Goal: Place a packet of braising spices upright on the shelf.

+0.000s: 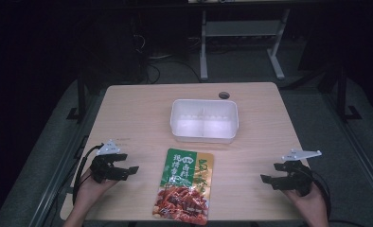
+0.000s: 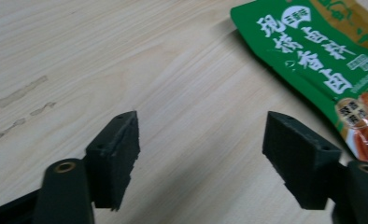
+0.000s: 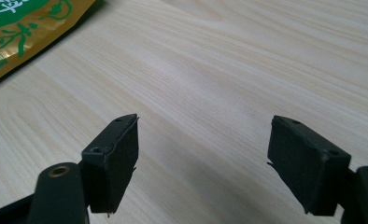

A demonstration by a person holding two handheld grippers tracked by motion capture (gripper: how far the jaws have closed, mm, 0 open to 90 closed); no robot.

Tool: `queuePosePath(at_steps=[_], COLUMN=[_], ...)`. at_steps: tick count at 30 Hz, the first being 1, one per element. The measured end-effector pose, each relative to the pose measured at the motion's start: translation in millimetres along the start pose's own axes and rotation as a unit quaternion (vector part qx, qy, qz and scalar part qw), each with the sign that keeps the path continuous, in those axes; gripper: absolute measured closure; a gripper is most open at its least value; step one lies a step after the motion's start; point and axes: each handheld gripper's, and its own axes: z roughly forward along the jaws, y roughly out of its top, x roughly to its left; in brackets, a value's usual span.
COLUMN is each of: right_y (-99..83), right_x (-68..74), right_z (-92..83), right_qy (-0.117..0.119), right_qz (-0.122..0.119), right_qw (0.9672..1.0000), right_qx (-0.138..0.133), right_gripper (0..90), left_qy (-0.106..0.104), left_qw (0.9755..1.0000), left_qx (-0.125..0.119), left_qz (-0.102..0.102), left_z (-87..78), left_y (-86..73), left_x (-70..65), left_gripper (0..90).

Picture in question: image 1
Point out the white plastic divided container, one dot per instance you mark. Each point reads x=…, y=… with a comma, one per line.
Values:
x=203, y=126

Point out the grey metal rail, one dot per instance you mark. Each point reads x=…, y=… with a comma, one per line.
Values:
x=60, y=176
x=361, y=154

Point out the person's left hand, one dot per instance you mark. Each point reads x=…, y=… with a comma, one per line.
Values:
x=91, y=190

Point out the person's right hand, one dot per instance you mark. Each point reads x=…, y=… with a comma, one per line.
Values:
x=308, y=201

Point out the green and red snack packet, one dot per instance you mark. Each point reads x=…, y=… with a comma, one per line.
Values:
x=183, y=189

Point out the white metal desk frame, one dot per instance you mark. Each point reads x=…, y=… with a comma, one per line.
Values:
x=241, y=28

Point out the black metal stand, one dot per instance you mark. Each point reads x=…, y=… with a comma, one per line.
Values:
x=342, y=94
x=81, y=94

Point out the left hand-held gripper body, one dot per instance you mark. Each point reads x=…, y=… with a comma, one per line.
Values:
x=103, y=167

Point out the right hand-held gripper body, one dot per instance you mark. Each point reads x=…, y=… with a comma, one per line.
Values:
x=298, y=179

